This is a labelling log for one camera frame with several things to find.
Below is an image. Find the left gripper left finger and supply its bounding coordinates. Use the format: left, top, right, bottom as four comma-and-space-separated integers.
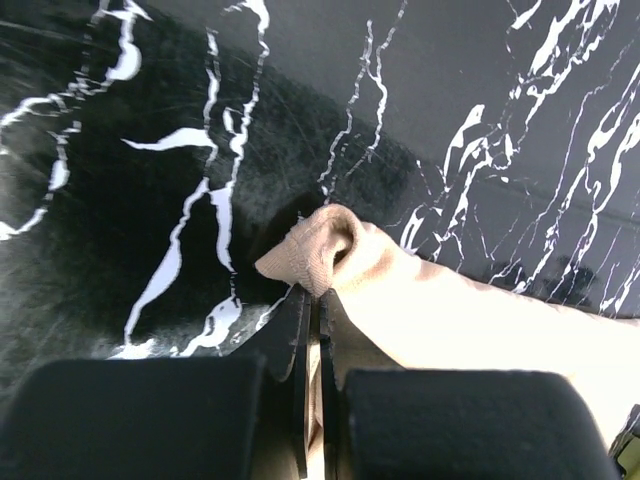
1, 287, 311, 479

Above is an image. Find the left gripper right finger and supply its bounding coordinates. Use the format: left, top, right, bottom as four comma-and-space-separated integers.
319, 292, 622, 479

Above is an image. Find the beige t shirt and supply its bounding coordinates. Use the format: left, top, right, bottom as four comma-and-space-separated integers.
255, 204, 639, 447

